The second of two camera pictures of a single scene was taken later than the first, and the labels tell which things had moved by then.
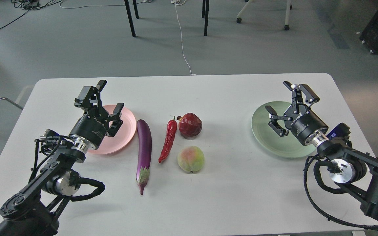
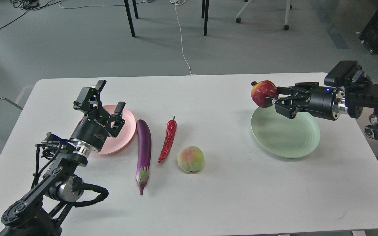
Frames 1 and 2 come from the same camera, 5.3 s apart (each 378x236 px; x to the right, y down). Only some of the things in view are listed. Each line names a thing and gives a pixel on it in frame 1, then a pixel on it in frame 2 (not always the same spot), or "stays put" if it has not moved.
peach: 191,158 stays put
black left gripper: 92,127 stays put
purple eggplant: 144,147 stays put
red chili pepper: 172,128 stays put
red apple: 190,125 → 261,90
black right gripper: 302,124 → 329,102
